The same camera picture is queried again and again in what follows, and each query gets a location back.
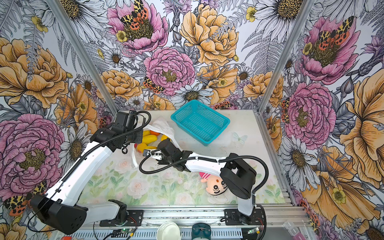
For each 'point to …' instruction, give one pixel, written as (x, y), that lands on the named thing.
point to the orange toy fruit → (153, 133)
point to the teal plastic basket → (201, 122)
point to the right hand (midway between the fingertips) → (159, 151)
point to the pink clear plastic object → (293, 230)
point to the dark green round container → (201, 230)
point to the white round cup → (168, 230)
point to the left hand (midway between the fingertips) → (136, 138)
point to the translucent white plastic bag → (158, 130)
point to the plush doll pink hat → (216, 189)
